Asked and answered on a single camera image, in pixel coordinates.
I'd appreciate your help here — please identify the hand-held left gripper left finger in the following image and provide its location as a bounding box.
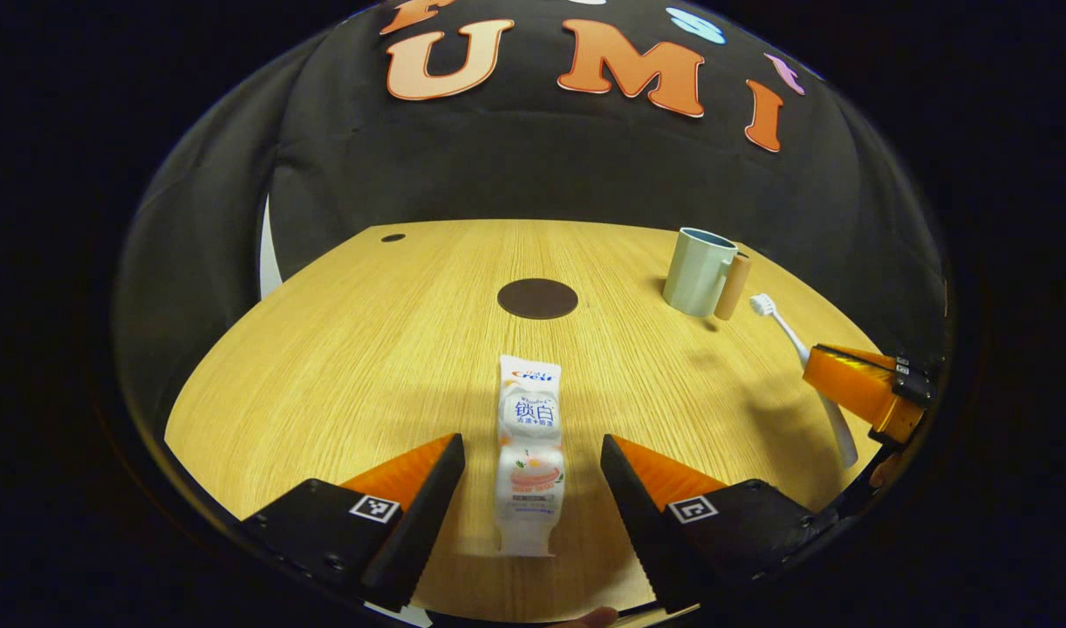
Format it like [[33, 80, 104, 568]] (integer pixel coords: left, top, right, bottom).
[[241, 433, 467, 613]]

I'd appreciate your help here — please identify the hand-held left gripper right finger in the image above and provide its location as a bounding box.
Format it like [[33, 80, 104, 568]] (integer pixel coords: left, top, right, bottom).
[[599, 433, 841, 615]]

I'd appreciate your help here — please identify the white toothbrush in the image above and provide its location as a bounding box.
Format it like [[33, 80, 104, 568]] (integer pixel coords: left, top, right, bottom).
[[749, 293, 859, 469]]

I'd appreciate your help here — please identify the white toothpaste tube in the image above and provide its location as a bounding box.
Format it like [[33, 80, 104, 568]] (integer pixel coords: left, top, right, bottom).
[[495, 354, 566, 557]]

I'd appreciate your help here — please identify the black backdrop cloth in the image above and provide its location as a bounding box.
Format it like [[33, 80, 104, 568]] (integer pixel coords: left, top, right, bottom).
[[114, 0, 948, 437]]

